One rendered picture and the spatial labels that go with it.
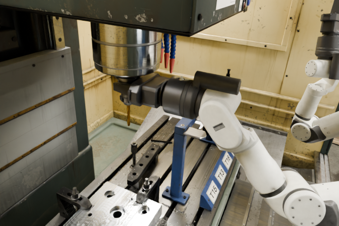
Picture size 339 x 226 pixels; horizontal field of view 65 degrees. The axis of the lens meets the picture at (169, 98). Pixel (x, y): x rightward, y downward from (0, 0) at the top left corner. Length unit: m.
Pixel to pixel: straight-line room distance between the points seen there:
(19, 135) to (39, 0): 0.57
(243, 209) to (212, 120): 0.84
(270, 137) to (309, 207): 1.11
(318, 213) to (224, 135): 0.24
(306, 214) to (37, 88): 0.88
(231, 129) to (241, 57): 1.09
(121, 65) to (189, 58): 1.15
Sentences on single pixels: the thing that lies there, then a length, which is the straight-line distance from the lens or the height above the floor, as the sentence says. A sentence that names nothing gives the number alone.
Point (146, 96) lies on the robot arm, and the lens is 0.60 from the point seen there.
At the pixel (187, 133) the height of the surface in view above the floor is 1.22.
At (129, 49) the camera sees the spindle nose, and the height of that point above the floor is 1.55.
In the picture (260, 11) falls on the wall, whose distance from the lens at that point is 1.53.
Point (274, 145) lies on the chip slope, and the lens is 1.69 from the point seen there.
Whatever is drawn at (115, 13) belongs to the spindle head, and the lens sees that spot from 0.49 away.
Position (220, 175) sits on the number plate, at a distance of 1.18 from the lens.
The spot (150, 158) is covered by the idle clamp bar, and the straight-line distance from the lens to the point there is 1.18.
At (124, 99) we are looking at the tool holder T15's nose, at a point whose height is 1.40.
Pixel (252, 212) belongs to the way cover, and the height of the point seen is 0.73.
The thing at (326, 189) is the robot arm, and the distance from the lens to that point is 0.68.
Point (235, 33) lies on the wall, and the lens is 1.57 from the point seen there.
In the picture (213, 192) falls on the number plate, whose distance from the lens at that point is 1.10.
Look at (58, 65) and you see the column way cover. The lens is 1.08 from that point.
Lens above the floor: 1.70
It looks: 26 degrees down
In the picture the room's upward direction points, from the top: 3 degrees clockwise
